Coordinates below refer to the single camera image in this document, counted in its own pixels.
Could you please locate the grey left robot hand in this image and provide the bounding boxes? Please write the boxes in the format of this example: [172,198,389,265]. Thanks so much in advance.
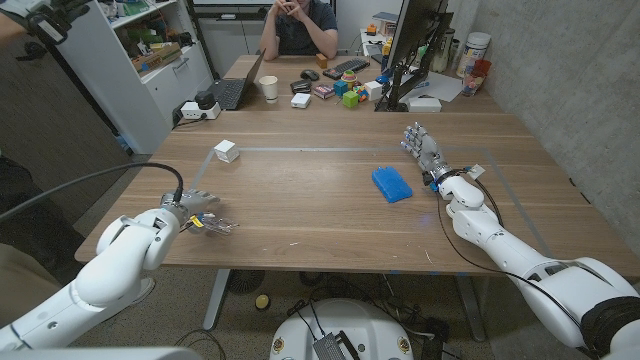
[159,188,221,227]

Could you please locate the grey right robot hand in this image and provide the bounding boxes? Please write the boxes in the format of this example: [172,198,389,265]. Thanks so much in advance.
[399,123,454,186]

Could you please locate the clear glasses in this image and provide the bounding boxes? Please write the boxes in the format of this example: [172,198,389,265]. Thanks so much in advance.
[197,212,241,237]

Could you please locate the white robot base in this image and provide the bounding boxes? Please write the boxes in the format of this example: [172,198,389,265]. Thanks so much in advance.
[269,298,416,360]

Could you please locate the operator forearm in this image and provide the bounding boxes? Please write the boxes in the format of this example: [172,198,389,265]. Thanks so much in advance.
[0,10,31,44]

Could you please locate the blue case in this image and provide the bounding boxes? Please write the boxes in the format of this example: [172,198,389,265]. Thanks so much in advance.
[371,166,415,205]

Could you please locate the white block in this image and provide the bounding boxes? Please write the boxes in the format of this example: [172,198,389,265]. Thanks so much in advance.
[213,139,241,165]

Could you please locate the long white box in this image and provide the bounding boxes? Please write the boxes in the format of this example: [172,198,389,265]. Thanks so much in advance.
[407,96,444,114]

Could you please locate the white paper sheet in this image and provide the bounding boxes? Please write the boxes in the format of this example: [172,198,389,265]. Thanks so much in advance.
[399,71,464,104]

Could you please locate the clear plastic cup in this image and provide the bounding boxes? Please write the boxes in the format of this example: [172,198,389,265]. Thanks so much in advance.
[461,69,486,98]

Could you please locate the white cube box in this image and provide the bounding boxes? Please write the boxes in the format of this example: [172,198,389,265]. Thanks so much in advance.
[363,80,384,103]

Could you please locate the white power strip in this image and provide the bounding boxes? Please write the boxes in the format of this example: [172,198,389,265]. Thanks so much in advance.
[179,101,223,122]

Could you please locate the black round floor fan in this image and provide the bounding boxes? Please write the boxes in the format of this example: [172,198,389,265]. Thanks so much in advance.
[227,269,267,296]

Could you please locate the grey table leg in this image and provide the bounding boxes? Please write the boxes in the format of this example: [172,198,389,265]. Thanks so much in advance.
[455,275,488,343]
[202,269,232,332]

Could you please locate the blue bottle yellow cap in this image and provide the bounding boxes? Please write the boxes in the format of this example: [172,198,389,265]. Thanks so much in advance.
[379,38,395,75]

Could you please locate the dark glass jar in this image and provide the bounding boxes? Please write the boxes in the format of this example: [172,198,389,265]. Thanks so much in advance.
[431,28,457,74]

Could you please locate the black power adapter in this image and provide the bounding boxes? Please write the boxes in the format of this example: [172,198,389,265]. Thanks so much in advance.
[194,90,217,111]

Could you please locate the white canister blue print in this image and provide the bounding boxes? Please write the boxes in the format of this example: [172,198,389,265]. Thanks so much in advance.
[455,31,492,79]

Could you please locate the black laptop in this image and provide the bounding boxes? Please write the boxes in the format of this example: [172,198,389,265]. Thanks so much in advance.
[207,49,267,112]

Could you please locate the black keyboard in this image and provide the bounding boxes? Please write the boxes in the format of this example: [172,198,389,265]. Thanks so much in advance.
[322,58,372,82]

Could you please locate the white shelf cabinet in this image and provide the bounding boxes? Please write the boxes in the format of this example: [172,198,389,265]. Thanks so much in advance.
[52,0,215,156]

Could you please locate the black monitor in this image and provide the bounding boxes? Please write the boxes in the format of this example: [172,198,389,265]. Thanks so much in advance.
[387,0,450,69]

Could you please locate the white paper cup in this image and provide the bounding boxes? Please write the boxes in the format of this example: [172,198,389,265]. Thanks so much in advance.
[258,75,280,105]

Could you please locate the cardboard box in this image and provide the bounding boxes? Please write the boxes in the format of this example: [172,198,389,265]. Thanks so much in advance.
[130,42,184,76]

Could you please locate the standing person dark trousers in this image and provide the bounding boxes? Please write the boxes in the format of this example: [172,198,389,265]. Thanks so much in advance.
[0,154,157,307]

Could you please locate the seated person dark shirt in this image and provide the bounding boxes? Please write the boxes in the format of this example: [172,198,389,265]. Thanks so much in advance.
[258,0,340,62]

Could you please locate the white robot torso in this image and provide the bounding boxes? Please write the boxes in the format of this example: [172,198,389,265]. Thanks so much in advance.
[0,346,204,360]

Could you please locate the black power brick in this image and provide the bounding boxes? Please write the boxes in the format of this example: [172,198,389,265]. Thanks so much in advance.
[422,317,452,360]

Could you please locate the grey finned module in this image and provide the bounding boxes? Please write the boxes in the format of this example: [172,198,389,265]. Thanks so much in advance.
[312,331,361,360]

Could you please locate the black wrist tracker device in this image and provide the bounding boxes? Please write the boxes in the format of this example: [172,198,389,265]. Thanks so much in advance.
[24,0,92,47]

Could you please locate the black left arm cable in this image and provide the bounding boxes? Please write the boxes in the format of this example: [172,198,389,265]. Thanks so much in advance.
[0,161,186,224]

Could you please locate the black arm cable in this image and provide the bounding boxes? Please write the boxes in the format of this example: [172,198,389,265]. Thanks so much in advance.
[0,161,186,224]
[435,169,587,332]

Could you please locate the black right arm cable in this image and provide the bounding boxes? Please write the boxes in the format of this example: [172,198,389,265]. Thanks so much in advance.
[435,169,587,332]

